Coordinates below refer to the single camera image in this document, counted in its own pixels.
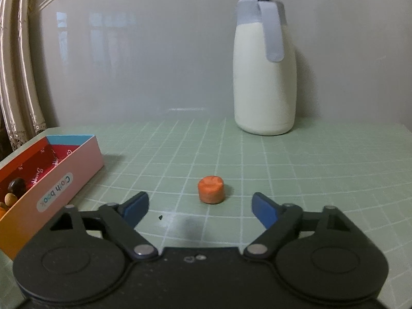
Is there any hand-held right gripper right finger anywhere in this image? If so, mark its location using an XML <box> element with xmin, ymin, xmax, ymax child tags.
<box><xmin>243</xmin><ymin>192</ymin><xmax>354</xmax><ymax>261</ymax></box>

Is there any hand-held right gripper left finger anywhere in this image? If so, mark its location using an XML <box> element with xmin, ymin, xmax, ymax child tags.
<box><xmin>48</xmin><ymin>191</ymin><xmax>158</xmax><ymax>261</ymax></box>

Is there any orange carrot piece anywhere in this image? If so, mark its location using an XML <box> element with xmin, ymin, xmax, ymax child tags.
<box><xmin>198</xmin><ymin>175</ymin><xmax>225</xmax><ymax>205</ymax></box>

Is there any colourful cardboard box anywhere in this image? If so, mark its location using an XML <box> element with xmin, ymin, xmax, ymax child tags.
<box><xmin>0</xmin><ymin>134</ymin><xmax>104</xmax><ymax>261</ymax></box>

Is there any dark brown water chestnut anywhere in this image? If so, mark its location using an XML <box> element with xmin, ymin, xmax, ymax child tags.
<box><xmin>8</xmin><ymin>178</ymin><xmax>27</xmax><ymax>197</ymax></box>

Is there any green checked tablecloth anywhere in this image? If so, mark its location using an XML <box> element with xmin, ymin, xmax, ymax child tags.
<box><xmin>0</xmin><ymin>117</ymin><xmax>412</xmax><ymax>309</ymax></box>

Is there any white jug with grey lid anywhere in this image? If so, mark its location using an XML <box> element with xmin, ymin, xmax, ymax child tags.
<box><xmin>233</xmin><ymin>0</ymin><xmax>297</xmax><ymax>136</ymax></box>

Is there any beige curtain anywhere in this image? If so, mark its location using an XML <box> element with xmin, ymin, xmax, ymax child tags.
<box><xmin>0</xmin><ymin>0</ymin><xmax>49</xmax><ymax>152</ymax></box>

